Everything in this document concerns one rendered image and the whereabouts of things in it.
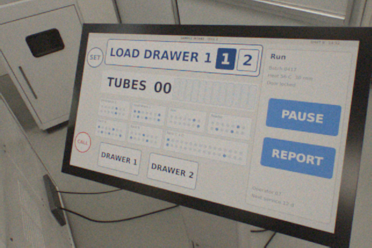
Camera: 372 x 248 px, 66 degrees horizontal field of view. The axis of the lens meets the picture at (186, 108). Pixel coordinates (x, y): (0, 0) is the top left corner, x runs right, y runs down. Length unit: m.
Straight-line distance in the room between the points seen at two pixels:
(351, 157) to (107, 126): 0.41
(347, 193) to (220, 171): 0.18
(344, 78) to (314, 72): 0.04
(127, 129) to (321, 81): 0.34
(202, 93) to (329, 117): 0.19
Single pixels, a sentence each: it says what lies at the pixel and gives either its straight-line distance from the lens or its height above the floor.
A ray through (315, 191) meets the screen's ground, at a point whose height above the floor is 1.02.
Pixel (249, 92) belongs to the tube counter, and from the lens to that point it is 0.46.
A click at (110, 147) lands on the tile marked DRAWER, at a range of 0.56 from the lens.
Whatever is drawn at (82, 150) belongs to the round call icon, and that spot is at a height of 1.00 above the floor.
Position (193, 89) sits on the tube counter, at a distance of 0.48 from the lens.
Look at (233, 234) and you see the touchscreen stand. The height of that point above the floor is 0.72.
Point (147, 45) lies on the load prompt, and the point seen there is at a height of 1.17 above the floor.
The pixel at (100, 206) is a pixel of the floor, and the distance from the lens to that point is 1.84.
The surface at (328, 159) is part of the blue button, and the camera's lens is 0.45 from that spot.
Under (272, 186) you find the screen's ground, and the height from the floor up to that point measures 1.01.
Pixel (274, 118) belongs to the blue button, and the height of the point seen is 1.09.
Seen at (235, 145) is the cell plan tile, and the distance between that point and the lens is 0.46.
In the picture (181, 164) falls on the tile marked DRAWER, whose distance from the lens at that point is 0.49.
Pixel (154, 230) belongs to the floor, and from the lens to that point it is 1.64.
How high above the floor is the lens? 1.37
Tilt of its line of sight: 36 degrees down
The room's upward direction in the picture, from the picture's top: 9 degrees counter-clockwise
